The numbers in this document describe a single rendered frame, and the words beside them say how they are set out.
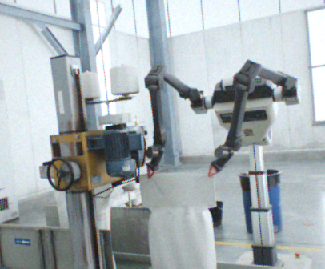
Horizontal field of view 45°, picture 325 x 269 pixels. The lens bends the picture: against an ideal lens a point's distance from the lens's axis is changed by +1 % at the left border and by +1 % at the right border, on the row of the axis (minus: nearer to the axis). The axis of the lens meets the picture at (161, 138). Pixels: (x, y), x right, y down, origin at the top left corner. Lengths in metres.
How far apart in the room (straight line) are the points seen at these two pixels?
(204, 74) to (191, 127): 1.52
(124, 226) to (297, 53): 7.95
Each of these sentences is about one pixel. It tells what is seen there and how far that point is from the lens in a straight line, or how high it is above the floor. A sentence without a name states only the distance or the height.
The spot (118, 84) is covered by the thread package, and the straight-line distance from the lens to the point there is 2.22.
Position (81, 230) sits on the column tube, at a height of 0.81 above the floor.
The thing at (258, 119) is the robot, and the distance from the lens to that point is 2.57.
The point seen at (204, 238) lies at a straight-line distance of 2.35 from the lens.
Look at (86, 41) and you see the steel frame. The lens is 8.56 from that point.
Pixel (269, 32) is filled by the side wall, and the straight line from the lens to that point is 10.49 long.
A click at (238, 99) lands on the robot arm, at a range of 2.08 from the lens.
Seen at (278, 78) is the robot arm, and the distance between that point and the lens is 2.29.
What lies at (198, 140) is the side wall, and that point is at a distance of 11.02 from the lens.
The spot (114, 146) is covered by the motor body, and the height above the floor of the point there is 1.25.
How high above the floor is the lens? 1.38
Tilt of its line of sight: 3 degrees down
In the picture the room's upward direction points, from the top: 6 degrees counter-clockwise
